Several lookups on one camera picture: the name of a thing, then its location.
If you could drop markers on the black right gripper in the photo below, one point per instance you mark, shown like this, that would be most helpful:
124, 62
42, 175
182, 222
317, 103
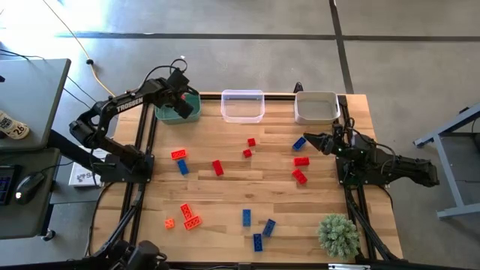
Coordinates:
339, 144

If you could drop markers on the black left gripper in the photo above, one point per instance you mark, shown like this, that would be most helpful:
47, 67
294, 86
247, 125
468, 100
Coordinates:
168, 95

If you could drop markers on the long blue toy block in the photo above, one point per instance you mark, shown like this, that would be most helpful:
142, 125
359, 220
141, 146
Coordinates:
257, 242
183, 167
246, 217
299, 143
269, 227

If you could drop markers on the long red toy block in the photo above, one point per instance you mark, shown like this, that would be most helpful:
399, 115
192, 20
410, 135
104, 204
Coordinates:
301, 161
218, 167
299, 176

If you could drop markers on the long orange toy block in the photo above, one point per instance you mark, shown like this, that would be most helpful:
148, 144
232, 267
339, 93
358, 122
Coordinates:
186, 211
179, 154
192, 222

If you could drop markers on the small red toy block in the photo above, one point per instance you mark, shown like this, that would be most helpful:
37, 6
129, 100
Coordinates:
251, 142
247, 153

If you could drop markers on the small orange toy block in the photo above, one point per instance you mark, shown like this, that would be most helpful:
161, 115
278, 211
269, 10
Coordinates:
169, 223

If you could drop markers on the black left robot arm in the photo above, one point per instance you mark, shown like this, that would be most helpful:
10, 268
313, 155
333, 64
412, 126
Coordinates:
123, 105

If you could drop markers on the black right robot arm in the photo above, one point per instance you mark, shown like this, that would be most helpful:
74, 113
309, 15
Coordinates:
412, 170

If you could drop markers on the green plastic bin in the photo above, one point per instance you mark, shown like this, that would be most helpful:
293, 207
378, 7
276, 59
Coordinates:
168, 118

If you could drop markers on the white plastic bin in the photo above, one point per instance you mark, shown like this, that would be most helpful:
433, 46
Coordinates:
317, 108

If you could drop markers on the small black clamp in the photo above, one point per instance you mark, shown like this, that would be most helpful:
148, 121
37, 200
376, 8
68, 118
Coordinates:
298, 87

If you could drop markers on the clear plastic bin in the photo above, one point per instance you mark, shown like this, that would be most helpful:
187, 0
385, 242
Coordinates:
243, 107

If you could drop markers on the artificial green plant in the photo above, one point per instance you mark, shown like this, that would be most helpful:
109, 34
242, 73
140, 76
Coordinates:
338, 236

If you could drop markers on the white cardboard box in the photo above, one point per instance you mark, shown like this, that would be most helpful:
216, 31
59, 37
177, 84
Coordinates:
80, 176

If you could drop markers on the grey desk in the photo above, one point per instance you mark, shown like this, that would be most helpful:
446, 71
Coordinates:
33, 97

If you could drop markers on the black computer mouse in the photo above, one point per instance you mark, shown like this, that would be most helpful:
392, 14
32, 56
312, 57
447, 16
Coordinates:
28, 187

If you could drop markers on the dark desk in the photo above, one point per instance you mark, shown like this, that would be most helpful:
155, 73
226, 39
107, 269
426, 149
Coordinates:
26, 217

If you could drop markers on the black keyboard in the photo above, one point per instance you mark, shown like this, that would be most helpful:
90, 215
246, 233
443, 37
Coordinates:
4, 184

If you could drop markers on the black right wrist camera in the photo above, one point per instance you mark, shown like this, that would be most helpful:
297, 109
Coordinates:
338, 130

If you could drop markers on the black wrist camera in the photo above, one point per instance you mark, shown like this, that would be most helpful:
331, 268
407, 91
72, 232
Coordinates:
338, 130
178, 79

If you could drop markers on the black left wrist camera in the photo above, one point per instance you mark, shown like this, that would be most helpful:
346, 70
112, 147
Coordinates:
178, 79

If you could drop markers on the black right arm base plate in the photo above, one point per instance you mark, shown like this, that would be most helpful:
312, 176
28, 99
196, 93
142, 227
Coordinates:
347, 176

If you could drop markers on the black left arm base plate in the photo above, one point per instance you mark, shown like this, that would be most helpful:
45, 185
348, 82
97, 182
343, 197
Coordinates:
144, 170

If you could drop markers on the black aluminium table frame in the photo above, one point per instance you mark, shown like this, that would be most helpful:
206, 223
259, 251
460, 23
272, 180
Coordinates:
129, 216

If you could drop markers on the silver metal bracket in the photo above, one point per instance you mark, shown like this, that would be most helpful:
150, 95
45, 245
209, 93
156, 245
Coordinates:
348, 267

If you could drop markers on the grey metal table frame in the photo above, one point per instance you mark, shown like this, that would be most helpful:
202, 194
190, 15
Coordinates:
448, 165

